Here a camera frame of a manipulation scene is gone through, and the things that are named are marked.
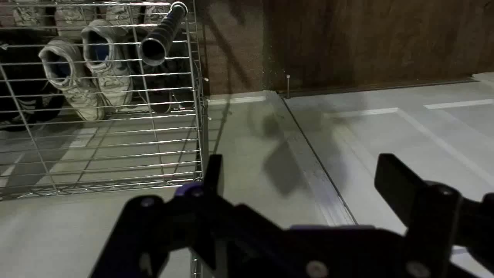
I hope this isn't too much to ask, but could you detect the black ribbed handle grip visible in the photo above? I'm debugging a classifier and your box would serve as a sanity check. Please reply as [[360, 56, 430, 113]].
[[140, 0, 189, 67]]

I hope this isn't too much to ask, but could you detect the grey sneaker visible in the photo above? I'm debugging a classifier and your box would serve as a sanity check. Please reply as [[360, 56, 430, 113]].
[[39, 39, 106, 123], [81, 19, 133, 109]]

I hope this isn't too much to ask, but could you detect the grey sneaker left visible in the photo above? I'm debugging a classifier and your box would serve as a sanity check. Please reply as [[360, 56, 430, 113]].
[[39, 39, 106, 123]]

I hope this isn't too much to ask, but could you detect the grey sneaker right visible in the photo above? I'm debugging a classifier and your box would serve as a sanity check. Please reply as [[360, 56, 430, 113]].
[[81, 19, 133, 109]]

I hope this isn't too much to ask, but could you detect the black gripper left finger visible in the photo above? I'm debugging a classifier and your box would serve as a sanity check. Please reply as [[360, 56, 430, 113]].
[[90, 153, 291, 278]]

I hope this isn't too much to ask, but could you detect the dark wooden door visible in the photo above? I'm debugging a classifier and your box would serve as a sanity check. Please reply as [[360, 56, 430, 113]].
[[265, 0, 494, 96]]

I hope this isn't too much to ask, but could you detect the metal wire shoe rack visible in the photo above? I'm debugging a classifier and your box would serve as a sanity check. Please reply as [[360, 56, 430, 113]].
[[0, 0, 208, 200]]

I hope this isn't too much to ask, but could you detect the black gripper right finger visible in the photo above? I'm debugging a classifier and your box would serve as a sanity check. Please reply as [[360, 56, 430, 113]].
[[374, 153, 494, 278]]

